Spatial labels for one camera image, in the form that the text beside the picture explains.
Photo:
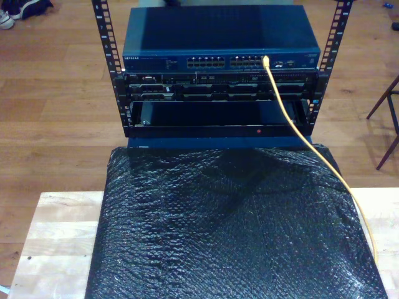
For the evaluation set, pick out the black bubble wrap mat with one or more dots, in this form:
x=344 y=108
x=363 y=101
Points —
x=218 y=249

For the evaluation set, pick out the black open rack chassis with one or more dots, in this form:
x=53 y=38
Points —
x=218 y=129

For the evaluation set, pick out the small blue object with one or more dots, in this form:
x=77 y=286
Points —
x=388 y=5

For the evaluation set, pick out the black perforated metal rack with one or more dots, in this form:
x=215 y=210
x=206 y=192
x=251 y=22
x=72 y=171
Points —
x=107 y=37

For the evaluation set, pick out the white sneaker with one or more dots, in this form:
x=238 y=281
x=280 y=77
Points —
x=5 y=20

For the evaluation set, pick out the brown wooden chair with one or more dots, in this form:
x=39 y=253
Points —
x=378 y=103

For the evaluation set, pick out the dark sneaker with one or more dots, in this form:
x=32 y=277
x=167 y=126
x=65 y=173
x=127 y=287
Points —
x=34 y=7

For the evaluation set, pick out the black rack server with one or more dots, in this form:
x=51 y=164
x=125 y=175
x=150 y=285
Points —
x=199 y=88

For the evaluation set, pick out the blue network switch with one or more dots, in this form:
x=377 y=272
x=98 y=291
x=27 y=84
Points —
x=218 y=31

